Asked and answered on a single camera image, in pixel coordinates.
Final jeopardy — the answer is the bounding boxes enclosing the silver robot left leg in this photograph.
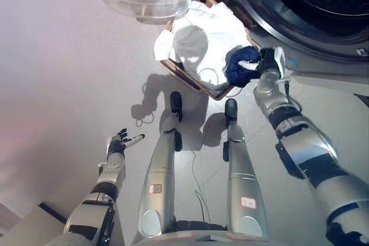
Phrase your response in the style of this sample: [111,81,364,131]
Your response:
[137,91,184,239]

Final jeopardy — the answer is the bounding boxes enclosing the white appliance cabinet surround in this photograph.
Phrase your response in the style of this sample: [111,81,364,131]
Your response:
[284,66,369,99]

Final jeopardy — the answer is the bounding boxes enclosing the woven wicker laundry basket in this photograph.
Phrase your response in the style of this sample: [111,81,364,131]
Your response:
[160,0,261,101]

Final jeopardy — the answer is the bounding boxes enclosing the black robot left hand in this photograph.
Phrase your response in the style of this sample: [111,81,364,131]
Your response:
[107,128,146,162]

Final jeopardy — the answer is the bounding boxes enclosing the silver robot leg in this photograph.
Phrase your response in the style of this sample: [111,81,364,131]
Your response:
[222,98,270,240]
[137,91,184,239]

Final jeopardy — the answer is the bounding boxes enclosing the thin black cable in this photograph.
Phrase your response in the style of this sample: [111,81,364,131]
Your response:
[191,150,212,224]

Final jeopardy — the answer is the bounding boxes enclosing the silver robot right leg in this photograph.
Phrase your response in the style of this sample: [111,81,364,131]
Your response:
[222,98,270,240]

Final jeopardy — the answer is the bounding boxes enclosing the grey front-load washing machine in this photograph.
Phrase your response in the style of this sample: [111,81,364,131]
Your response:
[198,0,369,74]

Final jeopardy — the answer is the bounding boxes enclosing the dark blue garment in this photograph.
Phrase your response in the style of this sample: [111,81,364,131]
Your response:
[223,45,262,88]

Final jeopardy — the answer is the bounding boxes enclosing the white clothes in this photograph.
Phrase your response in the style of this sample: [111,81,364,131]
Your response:
[153,0,252,91]

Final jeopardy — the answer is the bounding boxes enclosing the grey robot torso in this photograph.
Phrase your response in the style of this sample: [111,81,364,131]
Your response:
[131,219,278,246]

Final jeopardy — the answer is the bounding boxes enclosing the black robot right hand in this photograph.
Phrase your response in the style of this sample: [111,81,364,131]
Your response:
[238,46,288,78]

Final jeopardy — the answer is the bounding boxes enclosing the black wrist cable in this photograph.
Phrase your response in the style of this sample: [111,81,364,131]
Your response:
[278,70,304,114]

